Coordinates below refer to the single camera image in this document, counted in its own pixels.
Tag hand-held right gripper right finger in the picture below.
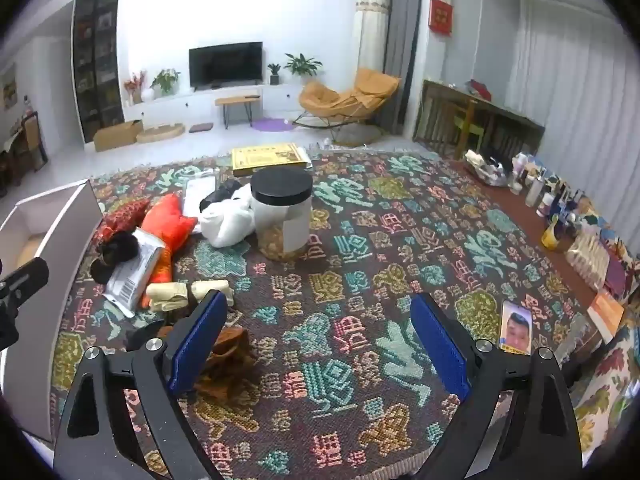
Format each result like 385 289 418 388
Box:
410 292 586 480

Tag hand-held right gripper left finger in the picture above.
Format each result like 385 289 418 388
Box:
54 289 236 480

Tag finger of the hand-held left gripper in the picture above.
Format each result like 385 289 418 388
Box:
0 257 51 321

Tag brown soft pouch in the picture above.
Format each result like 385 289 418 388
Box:
192 327 256 406

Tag grey sofa backrest panel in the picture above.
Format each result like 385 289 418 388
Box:
0 180 106 446

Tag white labelled packet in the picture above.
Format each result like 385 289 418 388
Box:
104 227 166 318

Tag black plush toy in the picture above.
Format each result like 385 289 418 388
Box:
89 230 141 283

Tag red brocade pouch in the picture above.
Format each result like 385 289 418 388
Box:
97 198 151 241

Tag orange fish plush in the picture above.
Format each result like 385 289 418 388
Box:
140 194 198 308

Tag black soft bag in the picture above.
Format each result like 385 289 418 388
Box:
200 180 243 213

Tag phone case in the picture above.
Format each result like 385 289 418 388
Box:
182 172 221 218

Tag photo card of man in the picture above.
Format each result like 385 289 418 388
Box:
500 301 533 356

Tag patterned woven blanket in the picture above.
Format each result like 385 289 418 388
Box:
50 142 621 480

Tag white plush bag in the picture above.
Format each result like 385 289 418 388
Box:
199 183 257 248

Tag brown wooden chair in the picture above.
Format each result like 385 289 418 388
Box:
10 110 48 176

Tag clear jar with black lid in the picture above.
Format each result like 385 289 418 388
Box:
250 166 313 262

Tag cardboard box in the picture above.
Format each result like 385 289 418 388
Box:
93 120 145 152

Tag floral printed cloth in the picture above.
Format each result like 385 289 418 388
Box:
570 240 640 456

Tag orange booklet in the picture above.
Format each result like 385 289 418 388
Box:
587 290 626 343

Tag row of bottles and boxes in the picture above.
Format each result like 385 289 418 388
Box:
465 150 626 291

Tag beige floor pad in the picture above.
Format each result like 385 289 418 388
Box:
136 124 186 144

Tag yellow flat box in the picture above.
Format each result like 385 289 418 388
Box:
231 143 313 177

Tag white television cabinet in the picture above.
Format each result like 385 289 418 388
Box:
122 82 321 131

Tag red flowers in vase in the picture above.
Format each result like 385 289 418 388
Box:
124 71 148 106

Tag yellow-green chair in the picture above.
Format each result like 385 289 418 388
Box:
452 100 485 153

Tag grey floor cushion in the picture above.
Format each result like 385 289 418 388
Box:
334 124 386 148

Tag dark glass display cabinet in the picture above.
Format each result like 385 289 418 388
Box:
72 0 126 143

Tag purple round mat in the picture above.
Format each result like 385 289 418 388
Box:
250 117 293 132

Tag large leafy potted plant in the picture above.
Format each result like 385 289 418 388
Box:
150 67 181 98

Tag dark wooden bench table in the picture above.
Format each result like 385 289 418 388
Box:
414 79 546 161

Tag small wooden table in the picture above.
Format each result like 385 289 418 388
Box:
215 94 262 130

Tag orange rocking chair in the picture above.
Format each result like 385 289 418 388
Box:
292 67 402 136

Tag black television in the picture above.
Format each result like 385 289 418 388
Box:
189 42 264 92

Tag white curtain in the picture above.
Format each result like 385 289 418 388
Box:
515 0 640 231

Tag wide green potted plant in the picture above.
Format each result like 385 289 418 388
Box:
284 52 323 81

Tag covered standing air conditioner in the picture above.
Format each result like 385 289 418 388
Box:
354 0 393 86

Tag grey curtain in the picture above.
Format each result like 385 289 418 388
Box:
377 0 436 136

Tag framed wall picture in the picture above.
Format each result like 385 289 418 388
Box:
0 62 18 111

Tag red wall hanging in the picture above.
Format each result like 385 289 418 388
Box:
429 0 453 37

